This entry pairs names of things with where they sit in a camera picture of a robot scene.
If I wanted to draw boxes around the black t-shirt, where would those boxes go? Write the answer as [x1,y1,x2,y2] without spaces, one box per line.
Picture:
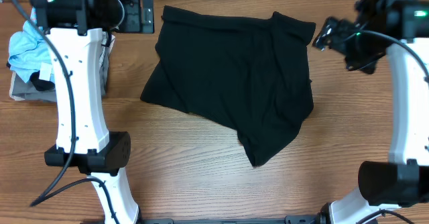
[141,6,316,167]

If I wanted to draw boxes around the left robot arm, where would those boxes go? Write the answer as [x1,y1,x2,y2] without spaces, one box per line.
[30,0,153,223]

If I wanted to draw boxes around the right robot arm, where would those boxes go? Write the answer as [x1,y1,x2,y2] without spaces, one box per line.
[310,0,428,224]

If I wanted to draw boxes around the light blue printed t-shirt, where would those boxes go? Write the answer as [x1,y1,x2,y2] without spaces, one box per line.
[8,21,55,83]

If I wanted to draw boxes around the beige folded garment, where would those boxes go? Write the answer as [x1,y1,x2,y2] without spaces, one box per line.
[9,36,115,103]

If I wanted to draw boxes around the grey folded garment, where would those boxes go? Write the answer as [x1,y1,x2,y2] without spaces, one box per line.
[6,31,56,102]

